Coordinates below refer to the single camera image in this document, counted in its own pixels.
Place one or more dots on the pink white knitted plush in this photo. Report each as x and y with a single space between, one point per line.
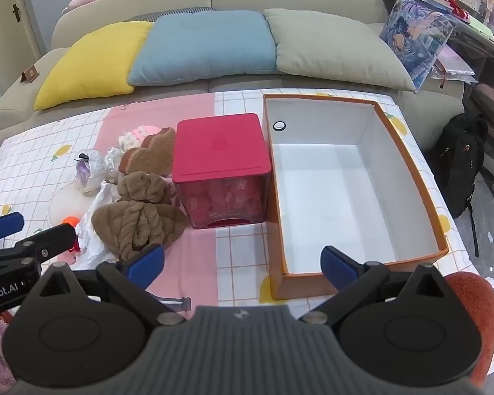
138 133

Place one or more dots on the grey-green pillow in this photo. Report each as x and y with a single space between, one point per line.
333 49

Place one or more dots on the beige door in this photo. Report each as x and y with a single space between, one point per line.
4 49

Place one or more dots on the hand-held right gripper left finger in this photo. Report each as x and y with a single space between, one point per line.
145 264

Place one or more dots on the clear bag with purple toy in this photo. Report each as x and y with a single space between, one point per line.
88 168

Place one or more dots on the striped cushion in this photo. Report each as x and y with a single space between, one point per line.
148 15

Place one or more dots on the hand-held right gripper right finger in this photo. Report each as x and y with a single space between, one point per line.
338 265

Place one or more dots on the white plastic bag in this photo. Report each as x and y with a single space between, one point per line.
92 222

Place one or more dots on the blue pillow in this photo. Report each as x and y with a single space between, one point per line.
201 45

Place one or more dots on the yellow pillow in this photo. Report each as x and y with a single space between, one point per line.
94 61

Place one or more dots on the red translucent box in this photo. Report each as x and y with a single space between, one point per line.
218 144

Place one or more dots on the orange cardboard box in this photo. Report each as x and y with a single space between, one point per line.
333 197

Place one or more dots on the black backpack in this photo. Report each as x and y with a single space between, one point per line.
457 160

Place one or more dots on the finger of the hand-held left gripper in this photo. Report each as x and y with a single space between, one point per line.
2 226
51 238

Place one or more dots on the cluttered desk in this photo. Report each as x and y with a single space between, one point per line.
473 45

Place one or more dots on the silver crinkled bag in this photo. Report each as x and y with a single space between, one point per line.
113 160

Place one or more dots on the small brown towel bow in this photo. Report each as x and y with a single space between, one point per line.
142 187

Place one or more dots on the white round disc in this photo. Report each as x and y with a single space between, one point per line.
66 201

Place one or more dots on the large brown towel bow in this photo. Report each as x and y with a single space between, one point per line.
140 222

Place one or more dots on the printed figure pillow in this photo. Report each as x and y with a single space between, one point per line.
415 37

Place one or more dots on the small orange ball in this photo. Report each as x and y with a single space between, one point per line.
69 221

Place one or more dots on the small brown stand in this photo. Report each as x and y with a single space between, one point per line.
29 75

